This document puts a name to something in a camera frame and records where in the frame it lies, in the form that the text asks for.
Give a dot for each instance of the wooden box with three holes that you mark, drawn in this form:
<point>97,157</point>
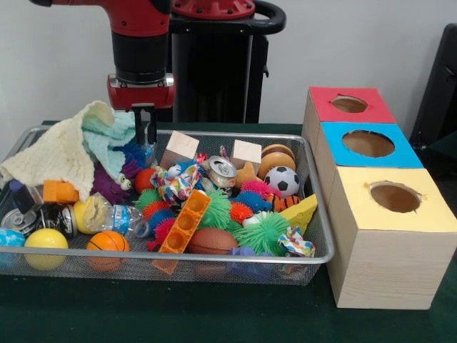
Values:
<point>385,268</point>

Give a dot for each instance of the black monitor on stand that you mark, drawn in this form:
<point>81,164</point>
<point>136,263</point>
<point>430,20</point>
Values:
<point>439,100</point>

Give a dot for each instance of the large wooden block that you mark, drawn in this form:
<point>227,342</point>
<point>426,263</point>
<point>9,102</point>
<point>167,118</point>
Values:
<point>180,146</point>

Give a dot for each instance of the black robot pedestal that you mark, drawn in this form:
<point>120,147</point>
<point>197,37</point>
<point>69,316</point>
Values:
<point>221,78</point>

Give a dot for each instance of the cream waffle cloth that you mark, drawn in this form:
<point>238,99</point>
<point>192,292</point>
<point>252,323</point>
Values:
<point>50,157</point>

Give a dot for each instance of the clear water bottle blue label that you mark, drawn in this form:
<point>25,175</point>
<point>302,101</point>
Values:
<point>118,216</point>

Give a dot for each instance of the toy hamburger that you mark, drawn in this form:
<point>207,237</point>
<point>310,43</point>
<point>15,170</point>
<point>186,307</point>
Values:
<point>276,157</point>

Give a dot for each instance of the light blue waffle cloth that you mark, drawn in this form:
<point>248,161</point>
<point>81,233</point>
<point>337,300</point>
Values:
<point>103,134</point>

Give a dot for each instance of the small soccer ball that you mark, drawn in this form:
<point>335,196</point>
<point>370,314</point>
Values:
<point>282,180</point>

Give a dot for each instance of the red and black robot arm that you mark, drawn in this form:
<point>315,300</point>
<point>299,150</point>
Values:
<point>139,46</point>

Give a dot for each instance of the orange plastic block with holes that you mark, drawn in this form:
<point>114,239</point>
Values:
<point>184,221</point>

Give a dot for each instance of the silver mesh bin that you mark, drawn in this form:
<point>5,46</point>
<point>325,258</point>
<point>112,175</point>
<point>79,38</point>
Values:
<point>214,275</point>

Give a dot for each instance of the small wooden block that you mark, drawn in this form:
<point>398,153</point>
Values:
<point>246,151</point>

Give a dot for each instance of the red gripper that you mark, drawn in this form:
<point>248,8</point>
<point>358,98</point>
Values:
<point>143,95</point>

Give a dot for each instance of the green spiky ball with eyes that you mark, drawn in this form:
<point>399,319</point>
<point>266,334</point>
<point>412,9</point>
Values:
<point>262,234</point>

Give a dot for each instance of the yellow ball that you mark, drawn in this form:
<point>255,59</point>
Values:
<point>46,243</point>

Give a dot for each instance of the dark green tablecloth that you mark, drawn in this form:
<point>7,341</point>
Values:
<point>214,314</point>

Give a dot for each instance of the purple spiky toy with eyes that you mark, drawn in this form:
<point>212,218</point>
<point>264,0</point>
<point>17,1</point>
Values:
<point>107,180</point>

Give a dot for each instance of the crushed silver can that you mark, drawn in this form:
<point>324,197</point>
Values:
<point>222,171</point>

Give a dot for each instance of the small orange basketball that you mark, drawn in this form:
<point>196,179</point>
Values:
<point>107,243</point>

